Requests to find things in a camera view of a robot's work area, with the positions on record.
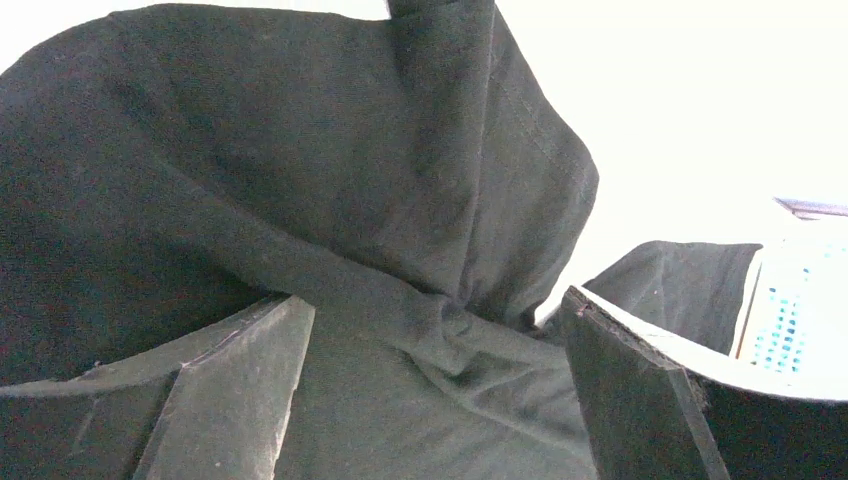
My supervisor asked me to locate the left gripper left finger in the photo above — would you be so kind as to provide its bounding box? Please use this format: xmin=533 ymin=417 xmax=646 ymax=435
xmin=1 ymin=296 xmax=315 ymax=479

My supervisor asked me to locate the aluminium frame rail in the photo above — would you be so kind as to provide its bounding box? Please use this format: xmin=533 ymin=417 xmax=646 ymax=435
xmin=774 ymin=197 xmax=847 ymax=221

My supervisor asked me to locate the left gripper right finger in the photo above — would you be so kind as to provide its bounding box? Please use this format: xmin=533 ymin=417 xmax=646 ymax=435
xmin=559 ymin=287 xmax=847 ymax=479

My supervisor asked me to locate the white plastic basket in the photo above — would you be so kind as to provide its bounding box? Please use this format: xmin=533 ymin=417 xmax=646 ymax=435
xmin=729 ymin=234 xmax=847 ymax=386

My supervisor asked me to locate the black t shirt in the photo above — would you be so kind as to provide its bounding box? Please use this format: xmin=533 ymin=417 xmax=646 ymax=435
xmin=0 ymin=0 xmax=764 ymax=480

